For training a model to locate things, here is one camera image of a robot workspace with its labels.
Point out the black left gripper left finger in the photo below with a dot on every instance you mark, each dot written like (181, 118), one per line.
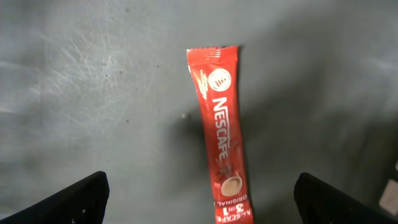
(83, 202)

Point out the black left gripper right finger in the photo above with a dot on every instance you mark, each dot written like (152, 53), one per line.
(320, 203)

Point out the red Nescafe coffee stick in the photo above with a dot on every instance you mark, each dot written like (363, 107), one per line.
(214, 71)

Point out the grey plastic mesh basket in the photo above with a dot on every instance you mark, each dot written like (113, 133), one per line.
(104, 85)

